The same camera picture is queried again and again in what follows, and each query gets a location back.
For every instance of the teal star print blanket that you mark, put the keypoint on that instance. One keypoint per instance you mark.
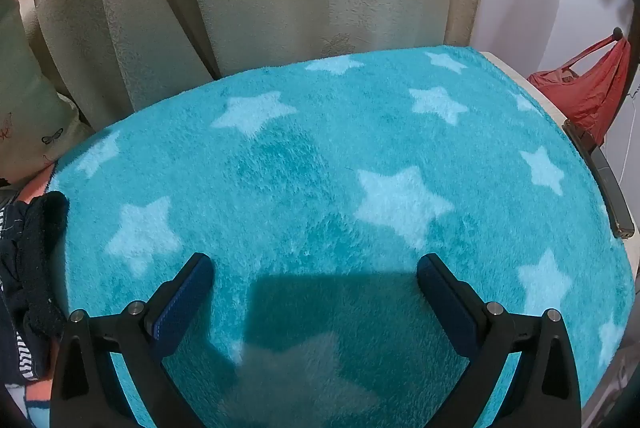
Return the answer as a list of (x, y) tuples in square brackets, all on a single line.
[(320, 188)]

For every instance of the cartoon print bed sheet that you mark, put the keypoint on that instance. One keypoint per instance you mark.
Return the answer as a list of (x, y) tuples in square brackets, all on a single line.
[(37, 400)]

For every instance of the white printed pillow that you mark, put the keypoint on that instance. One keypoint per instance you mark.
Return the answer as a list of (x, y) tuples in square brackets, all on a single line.
[(30, 108)]

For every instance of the red cloth bag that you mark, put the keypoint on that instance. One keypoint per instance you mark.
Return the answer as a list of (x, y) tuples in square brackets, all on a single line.
[(595, 93)]

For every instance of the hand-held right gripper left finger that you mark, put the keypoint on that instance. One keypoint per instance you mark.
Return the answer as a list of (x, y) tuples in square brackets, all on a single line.
[(185, 303)]

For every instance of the black wall hook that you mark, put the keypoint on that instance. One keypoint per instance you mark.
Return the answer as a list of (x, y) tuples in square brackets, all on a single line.
[(618, 33)]

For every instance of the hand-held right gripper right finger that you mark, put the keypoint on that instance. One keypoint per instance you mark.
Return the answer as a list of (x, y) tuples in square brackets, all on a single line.
[(445, 303)]

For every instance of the dark wooden bed rail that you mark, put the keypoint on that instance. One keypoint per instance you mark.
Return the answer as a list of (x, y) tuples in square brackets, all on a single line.
[(607, 183)]

